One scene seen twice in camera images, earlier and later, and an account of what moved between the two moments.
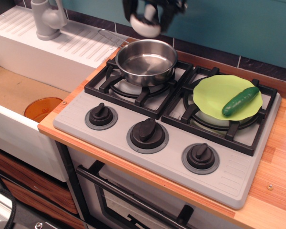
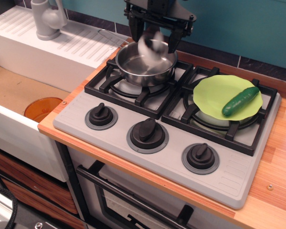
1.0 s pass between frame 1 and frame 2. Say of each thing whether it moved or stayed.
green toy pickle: stayed
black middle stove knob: stayed
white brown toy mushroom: moved
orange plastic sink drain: stayed
